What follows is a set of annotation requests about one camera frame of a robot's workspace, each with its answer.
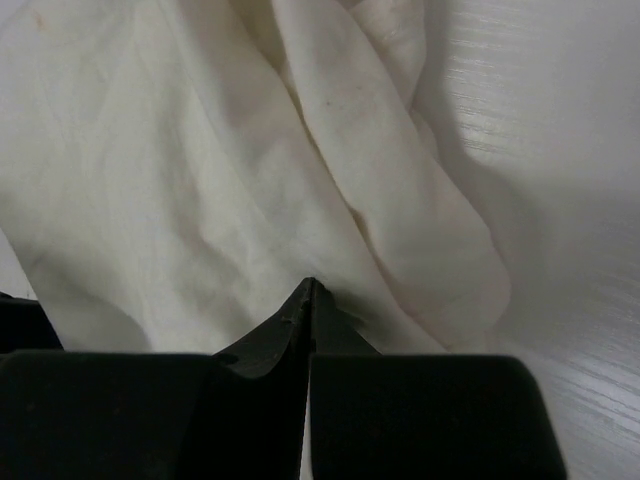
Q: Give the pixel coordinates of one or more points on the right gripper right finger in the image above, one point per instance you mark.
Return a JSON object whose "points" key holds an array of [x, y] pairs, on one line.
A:
{"points": [[437, 416]]}

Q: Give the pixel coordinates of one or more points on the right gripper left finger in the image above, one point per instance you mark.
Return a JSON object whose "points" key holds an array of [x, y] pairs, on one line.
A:
{"points": [[236, 414]]}

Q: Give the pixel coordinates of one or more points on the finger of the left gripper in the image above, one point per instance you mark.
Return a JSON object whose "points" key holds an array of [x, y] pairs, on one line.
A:
{"points": [[25, 326]]}

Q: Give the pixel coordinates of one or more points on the white t shirt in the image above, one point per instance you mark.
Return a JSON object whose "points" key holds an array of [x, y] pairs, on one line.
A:
{"points": [[172, 170]]}

